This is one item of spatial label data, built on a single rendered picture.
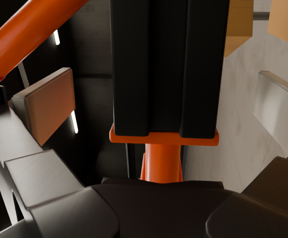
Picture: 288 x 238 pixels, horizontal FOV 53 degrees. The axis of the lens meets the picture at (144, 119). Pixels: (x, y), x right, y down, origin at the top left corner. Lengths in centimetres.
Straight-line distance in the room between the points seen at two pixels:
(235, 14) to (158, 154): 148
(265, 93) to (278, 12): 21
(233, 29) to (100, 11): 743
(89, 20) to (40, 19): 882
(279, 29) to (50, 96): 28
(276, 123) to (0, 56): 16
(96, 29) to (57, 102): 890
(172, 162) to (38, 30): 11
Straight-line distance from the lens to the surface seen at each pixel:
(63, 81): 18
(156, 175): 18
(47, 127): 16
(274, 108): 17
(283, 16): 37
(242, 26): 161
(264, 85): 19
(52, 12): 18
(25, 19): 19
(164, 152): 17
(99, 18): 892
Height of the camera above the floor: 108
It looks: 3 degrees up
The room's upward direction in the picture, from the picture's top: 88 degrees counter-clockwise
